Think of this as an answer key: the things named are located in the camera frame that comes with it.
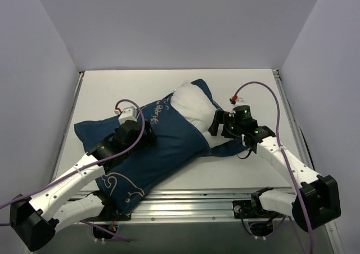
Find white pillow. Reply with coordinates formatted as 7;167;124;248
170;79;230;148

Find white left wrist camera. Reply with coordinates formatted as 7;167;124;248
114;106;137;125

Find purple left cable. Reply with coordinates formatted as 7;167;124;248
0;98;146;242

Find aluminium right side rail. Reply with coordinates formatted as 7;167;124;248
272;70;315;169

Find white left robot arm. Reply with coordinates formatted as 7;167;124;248
9;120;156;252

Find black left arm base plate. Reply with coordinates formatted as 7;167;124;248
92;200;132;221

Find aluminium front rail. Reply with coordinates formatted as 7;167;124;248
66;188;299;224

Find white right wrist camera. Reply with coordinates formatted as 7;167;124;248
229;95;248;107

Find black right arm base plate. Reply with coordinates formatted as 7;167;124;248
232;199;283;219

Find aluminium left side rail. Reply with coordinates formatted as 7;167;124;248
52;71;85;180

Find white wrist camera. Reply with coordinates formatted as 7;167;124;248
229;95;248;107
114;106;137;125

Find blue embroidered pillowcase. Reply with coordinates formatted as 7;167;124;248
73;78;248;214

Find aluminium rail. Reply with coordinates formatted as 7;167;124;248
66;188;299;224
52;71;85;180
272;70;315;169

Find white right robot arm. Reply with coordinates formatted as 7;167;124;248
209;105;341;232

